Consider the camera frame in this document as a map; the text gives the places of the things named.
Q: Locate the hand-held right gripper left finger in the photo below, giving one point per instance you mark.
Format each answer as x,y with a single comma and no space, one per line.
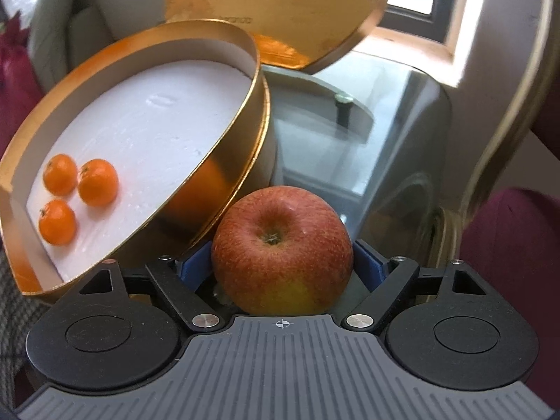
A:
192,266

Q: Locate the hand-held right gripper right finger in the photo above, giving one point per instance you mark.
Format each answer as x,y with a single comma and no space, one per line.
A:
370,267

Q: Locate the red apple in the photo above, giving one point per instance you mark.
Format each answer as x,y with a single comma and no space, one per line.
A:
280,249

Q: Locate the round gold box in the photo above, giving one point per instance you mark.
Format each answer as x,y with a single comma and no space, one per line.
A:
144,140

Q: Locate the glass desktop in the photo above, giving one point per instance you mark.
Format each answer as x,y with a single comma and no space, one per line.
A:
376,140

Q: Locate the small orange tangerine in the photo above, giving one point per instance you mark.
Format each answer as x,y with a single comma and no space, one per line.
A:
57,222
98,182
60,174

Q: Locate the dark red cushion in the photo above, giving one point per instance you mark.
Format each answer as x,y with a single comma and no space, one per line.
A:
516,253

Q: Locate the dark red cloth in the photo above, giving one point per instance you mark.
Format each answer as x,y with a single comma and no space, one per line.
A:
15,74

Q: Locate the round gold box lid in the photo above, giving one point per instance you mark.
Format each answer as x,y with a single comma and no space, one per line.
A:
280,8

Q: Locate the beige sofa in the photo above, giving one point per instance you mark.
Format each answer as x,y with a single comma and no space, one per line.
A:
61,17

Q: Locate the gold metal chair frame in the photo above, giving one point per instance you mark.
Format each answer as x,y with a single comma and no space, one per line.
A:
516,96

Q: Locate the window frame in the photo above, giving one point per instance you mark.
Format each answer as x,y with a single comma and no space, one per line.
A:
442,8

